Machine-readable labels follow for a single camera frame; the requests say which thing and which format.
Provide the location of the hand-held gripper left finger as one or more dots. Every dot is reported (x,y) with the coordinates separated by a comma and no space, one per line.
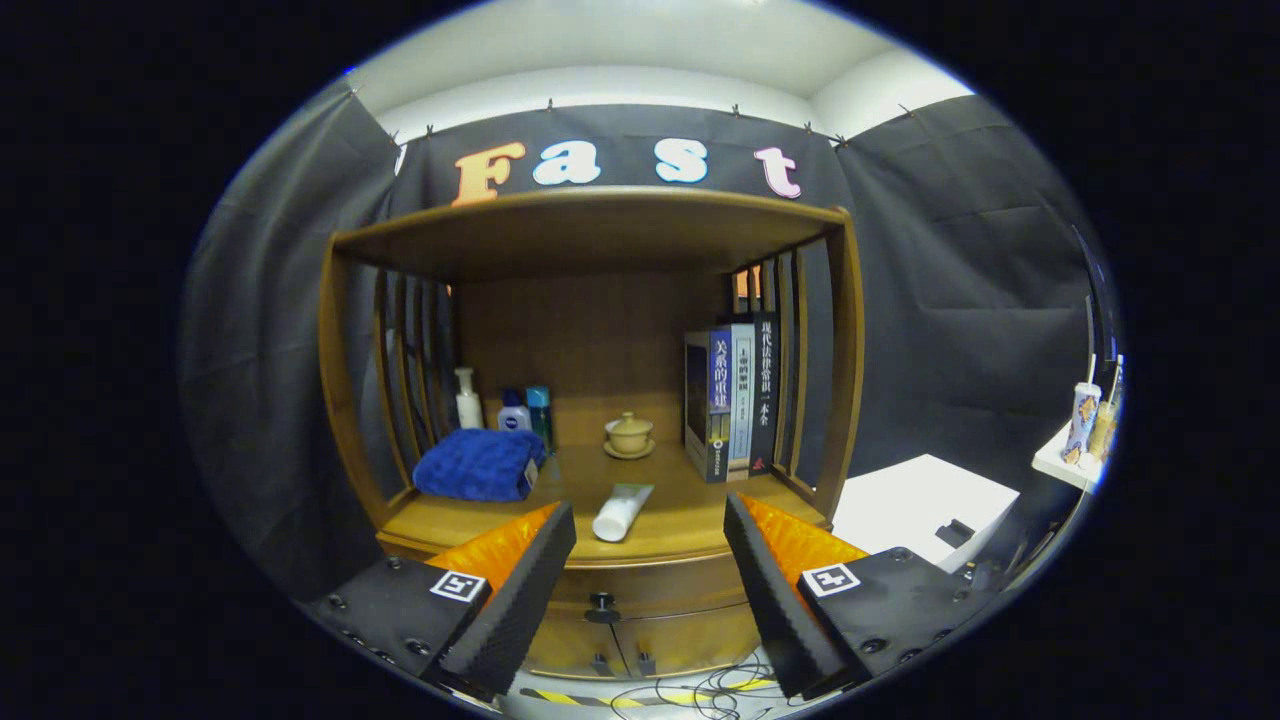
(520,610)

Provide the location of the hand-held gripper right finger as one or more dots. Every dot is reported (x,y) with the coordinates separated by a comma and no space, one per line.
(785,615)

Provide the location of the wooden drawer with black knob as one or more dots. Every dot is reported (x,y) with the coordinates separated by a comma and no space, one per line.
(660,590)

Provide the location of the white tube with green cap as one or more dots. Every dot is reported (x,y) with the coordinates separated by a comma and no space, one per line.
(620,513)

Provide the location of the wooden cabinet door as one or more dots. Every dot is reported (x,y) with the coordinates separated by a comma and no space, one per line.
(570,650)
(690,640)

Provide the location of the wooden countertop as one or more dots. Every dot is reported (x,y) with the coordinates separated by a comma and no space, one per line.
(670,520)

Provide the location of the yellow black hazard tape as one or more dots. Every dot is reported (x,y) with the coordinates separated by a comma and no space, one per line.
(560,697)

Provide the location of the blue folded towel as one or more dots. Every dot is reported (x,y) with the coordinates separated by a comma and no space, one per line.
(475,465)

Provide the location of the white table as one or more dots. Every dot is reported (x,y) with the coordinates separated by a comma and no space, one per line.
(910,500)

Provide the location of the small black device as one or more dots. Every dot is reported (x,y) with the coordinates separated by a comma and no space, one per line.
(955,532)

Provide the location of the white bottle with blue cap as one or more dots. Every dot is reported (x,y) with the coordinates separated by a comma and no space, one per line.
(514,418)

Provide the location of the teal translucent bottle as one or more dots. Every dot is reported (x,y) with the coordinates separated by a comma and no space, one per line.
(539,410)

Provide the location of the white pump bottle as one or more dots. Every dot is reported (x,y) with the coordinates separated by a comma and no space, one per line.
(468,410)

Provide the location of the beige lidded teacup with saucer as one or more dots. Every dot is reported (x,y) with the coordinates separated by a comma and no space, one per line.
(630,435)

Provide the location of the white spine book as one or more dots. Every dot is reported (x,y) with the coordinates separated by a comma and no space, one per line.
(742,400)

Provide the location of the grey boxed book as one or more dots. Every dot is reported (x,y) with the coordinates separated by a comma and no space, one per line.
(697,400)

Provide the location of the blue spine book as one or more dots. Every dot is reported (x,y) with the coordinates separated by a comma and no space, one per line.
(720,390)

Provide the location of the patterned paper cup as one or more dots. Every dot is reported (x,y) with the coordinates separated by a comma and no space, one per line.
(1082,420)

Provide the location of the tan paper cup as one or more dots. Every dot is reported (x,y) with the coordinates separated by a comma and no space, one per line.
(1104,430)

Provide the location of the wooden cabinet with slatted frame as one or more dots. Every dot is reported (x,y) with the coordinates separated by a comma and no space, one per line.
(590,340)

